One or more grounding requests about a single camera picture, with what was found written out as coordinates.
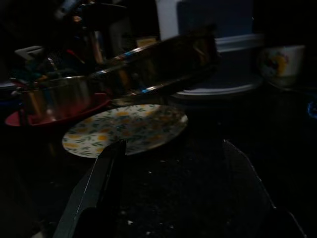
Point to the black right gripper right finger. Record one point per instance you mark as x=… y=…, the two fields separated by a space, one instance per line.
x=250 y=198

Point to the steel mixing bowl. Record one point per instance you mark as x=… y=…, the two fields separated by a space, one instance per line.
x=62 y=96

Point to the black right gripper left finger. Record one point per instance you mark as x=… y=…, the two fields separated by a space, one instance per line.
x=89 y=178

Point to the yellow floral print plate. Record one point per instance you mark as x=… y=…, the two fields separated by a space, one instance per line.
x=123 y=124

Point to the black chrome coffee maker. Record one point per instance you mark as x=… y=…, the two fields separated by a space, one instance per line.
x=94 y=37

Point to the round steel steamer tray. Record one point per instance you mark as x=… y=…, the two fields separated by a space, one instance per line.
x=161 y=62

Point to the pink plate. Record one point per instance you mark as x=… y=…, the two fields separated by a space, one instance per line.
x=15 y=119

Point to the white tiered storage container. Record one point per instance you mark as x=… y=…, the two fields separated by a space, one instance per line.
x=168 y=19

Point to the white printed mug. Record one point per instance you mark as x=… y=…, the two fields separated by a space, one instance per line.
x=282 y=64

